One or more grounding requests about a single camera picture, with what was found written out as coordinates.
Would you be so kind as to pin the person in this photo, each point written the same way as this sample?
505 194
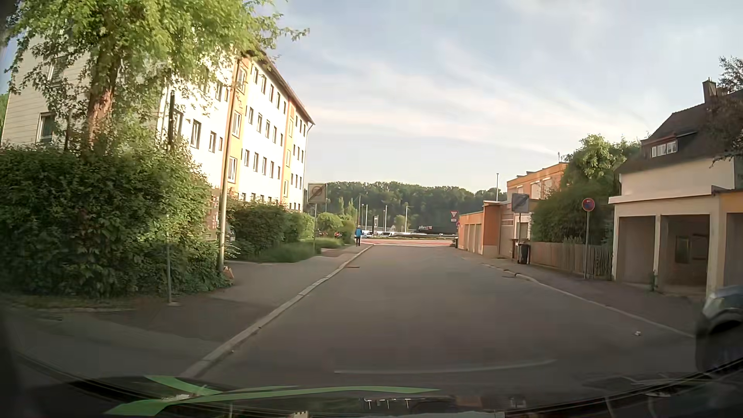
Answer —
359 234

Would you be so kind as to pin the wooded hill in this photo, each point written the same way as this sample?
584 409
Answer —
406 200

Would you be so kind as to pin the square road sign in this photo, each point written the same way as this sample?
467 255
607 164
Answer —
317 193

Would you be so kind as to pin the triangular road sign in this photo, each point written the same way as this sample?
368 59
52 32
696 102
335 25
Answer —
453 216

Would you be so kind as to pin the grass verge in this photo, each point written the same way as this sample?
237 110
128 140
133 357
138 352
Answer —
290 252

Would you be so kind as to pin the grey asphalt road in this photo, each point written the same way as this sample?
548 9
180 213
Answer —
418 302

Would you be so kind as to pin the orange garage building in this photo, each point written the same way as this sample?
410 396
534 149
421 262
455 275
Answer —
480 229

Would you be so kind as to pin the green bushes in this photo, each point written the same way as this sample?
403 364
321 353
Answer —
261 226

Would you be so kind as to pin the white and yellow apartment building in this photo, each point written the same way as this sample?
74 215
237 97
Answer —
261 133

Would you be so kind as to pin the rectangular road sign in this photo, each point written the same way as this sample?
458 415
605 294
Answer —
520 203

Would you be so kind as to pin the dark wheelie bin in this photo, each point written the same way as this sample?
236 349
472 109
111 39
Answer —
523 253

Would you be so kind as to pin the orange flat-roofed building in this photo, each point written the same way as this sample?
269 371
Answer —
533 191

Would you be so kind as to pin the car's own bonnet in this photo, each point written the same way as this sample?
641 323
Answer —
371 400

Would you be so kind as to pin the thin grey pole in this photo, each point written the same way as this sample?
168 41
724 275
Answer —
169 203

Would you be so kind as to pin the wooden fence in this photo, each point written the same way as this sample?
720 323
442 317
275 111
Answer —
572 258

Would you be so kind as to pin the green trees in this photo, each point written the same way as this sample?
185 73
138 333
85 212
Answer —
580 191

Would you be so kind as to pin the round no-parking sign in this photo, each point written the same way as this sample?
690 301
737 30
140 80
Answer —
588 205

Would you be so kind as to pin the grey asphalt pavement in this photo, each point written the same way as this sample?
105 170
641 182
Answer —
174 325
609 293

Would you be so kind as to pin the large green hedge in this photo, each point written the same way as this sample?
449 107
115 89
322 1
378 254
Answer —
87 220

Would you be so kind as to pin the large green tree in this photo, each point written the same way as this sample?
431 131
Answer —
116 52

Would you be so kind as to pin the white house with dark roof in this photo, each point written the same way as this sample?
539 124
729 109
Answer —
679 220

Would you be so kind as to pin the dark-leaved tree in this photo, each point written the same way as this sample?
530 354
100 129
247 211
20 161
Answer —
728 110

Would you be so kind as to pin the dark parked car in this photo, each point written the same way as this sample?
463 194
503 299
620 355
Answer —
722 328

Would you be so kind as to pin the lamp post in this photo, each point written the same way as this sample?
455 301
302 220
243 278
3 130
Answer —
226 168

